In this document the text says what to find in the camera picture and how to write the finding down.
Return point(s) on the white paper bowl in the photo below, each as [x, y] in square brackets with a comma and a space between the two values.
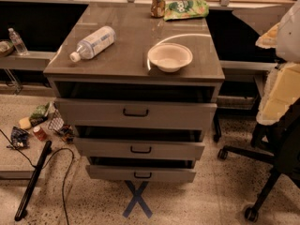
[170, 57]

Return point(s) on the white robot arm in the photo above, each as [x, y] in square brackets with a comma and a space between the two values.
[282, 87]

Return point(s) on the clear plastic bottle lying down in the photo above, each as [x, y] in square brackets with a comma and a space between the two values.
[93, 44]

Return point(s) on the small upright water bottle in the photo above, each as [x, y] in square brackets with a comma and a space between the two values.
[17, 42]

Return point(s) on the bowl on side shelf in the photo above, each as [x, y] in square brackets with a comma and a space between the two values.
[6, 48]

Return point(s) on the grey drawer cabinet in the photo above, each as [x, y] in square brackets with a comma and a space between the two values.
[123, 72]

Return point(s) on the colourful snack bag on floor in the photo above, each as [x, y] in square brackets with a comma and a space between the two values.
[66, 133]

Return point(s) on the blue tape cross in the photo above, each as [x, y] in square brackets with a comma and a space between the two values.
[137, 198]

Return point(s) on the green chip bag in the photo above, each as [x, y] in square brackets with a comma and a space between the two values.
[186, 9]

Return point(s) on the orange soda can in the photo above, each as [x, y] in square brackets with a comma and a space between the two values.
[157, 8]

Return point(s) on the green snack bag on floor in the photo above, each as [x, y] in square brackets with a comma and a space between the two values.
[40, 114]

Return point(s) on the red can on floor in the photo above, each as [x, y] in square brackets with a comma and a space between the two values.
[40, 133]

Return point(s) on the yellow sponge on floor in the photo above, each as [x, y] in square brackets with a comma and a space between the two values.
[25, 123]

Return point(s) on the dark blue snack bag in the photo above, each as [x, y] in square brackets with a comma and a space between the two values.
[18, 138]

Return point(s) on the black office chair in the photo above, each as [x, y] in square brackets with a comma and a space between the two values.
[282, 141]

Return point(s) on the black bar on floor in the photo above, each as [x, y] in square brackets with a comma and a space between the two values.
[21, 211]

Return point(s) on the middle drawer with black handle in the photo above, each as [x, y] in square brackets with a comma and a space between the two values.
[139, 149]

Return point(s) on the drawer with black handle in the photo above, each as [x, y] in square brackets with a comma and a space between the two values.
[136, 114]
[139, 149]
[141, 174]

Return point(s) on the top drawer with black handle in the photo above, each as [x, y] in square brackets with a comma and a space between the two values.
[136, 114]

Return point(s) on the bottom drawer with black handle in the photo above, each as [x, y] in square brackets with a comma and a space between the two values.
[141, 174]

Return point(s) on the wire mesh basket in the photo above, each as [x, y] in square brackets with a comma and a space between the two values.
[56, 121]

